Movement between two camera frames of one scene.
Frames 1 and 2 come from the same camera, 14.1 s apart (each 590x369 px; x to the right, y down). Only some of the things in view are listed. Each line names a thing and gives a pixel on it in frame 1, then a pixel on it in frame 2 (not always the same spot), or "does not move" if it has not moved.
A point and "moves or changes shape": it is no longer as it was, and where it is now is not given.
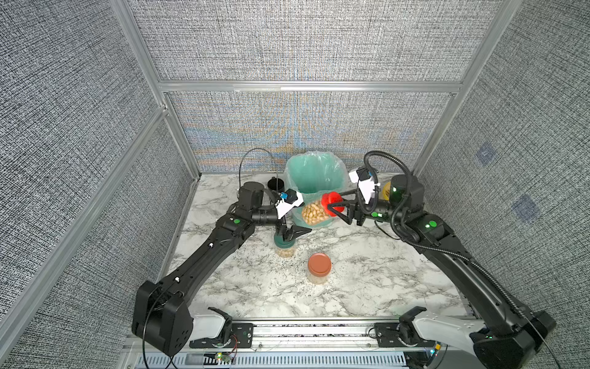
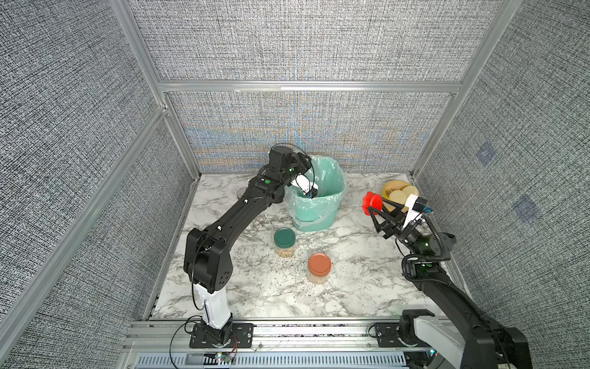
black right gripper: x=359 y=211 to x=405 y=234
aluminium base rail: x=303 y=346 does not move
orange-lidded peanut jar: x=319 y=267 does not move
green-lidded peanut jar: x=283 y=248 does not move
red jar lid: x=330 y=198 moves or changes shape
